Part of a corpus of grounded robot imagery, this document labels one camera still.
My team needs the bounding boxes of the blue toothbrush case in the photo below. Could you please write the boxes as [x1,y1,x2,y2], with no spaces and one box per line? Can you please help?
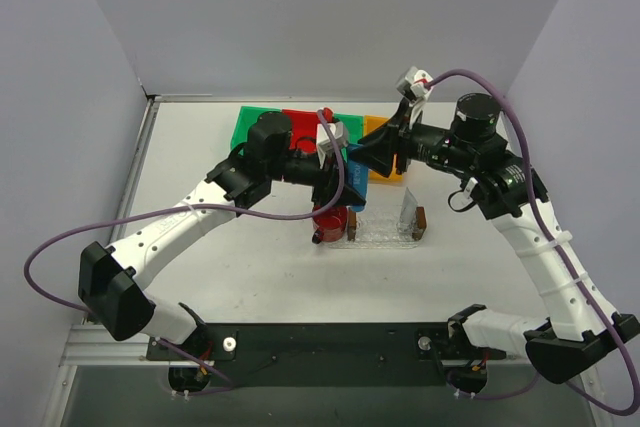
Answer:
[347,144,369,198]

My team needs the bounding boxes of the red mug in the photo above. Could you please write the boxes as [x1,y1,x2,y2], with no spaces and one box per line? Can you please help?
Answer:
[312,206,348,245]

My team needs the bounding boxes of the clear holder with wooden ends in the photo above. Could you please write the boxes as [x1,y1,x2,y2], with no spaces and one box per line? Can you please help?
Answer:
[345,203,428,248]

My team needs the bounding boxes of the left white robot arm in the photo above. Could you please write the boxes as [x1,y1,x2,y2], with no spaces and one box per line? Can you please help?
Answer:
[78,111,366,359]

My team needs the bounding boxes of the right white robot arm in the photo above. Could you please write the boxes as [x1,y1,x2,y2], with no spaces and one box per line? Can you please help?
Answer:
[353,93,639,384]

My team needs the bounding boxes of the clear textured oval tray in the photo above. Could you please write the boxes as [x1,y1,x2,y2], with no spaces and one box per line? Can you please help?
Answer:
[326,206,423,250]

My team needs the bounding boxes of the yellow bin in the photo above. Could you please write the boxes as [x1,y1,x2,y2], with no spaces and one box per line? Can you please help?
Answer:
[363,115,403,185]

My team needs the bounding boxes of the right green bin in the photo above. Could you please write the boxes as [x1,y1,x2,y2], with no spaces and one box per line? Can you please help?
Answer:
[334,113,364,144]

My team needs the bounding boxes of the green bin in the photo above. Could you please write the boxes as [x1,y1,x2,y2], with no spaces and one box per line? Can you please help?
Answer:
[230,105,274,149]
[334,113,364,144]

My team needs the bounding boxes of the red bin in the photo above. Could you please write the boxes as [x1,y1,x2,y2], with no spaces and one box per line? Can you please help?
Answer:
[282,109,319,154]

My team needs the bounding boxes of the left green bin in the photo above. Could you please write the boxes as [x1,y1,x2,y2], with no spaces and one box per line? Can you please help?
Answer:
[230,105,274,149]

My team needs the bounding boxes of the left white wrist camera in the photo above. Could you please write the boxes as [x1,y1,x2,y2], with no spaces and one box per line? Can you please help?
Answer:
[315,108,350,161]

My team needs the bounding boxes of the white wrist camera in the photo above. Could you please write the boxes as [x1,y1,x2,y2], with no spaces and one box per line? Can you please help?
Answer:
[315,108,350,161]
[396,66,433,126]

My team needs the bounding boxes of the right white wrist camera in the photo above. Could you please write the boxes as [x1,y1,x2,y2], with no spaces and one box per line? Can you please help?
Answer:
[396,66,433,126]

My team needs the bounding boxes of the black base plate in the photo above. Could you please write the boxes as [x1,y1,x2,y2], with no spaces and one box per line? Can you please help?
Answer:
[144,321,501,388]

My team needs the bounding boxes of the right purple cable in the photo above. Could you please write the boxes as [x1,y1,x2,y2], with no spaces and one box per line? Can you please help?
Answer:
[424,68,640,416]

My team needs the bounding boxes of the aluminium frame rail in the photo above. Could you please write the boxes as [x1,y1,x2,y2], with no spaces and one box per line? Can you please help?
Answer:
[59,324,156,367]

